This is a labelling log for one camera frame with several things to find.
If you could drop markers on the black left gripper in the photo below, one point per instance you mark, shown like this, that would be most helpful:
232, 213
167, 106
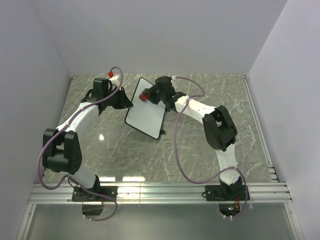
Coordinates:
124, 102

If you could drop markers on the red bone-shaped eraser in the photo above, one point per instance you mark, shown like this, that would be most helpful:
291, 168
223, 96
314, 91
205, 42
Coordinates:
143, 97

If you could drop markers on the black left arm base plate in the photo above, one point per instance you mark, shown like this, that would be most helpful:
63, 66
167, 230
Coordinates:
105, 193

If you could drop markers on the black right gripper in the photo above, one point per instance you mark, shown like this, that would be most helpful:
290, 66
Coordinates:
152, 99

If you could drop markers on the aluminium mounting rail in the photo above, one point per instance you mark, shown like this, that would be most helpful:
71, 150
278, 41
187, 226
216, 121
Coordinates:
161, 193

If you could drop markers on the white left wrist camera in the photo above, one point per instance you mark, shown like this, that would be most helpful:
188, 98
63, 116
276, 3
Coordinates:
115, 79

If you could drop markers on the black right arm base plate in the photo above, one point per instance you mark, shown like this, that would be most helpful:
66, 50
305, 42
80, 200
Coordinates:
221, 193

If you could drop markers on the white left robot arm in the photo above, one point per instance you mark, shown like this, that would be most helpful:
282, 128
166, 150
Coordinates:
61, 151

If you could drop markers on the small white whiteboard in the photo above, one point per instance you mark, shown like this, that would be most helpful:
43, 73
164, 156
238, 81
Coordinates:
144, 116

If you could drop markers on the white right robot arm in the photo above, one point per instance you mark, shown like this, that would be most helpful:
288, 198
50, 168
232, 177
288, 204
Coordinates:
219, 129

